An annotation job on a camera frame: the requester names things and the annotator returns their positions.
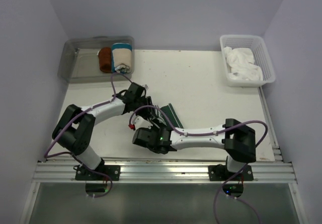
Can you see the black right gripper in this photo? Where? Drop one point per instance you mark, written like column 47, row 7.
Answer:
column 152, row 128

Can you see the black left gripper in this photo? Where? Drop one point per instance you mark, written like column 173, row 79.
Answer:
column 147, row 100

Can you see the green white striped towel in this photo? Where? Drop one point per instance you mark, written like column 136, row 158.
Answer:
column 165, row 116

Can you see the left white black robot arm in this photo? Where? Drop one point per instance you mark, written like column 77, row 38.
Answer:
column 75, row 127

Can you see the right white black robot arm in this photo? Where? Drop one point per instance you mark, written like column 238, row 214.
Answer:
column 239, row 141

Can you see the beige teal rolled towel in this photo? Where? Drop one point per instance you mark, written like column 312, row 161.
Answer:
column 121, row 58

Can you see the brown rolled towel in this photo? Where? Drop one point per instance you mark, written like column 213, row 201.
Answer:
column 105, row 60

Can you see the clear grey plastic bin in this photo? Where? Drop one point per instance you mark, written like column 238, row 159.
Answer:
column 79, row 61

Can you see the white crumpled towel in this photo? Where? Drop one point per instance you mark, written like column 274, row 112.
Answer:
column 242, row 64

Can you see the white plastic basket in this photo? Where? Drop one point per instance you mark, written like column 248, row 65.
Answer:
column 262, row 59

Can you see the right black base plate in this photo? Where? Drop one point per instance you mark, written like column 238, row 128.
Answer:
column 220, row 173

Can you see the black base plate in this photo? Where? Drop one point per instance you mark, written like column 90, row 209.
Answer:
column 83, row 174
column 220, row 173

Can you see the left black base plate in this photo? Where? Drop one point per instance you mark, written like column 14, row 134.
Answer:
column 83, row 174

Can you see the aluminium mounting rail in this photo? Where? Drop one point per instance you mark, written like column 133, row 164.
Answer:
column 61, row 170

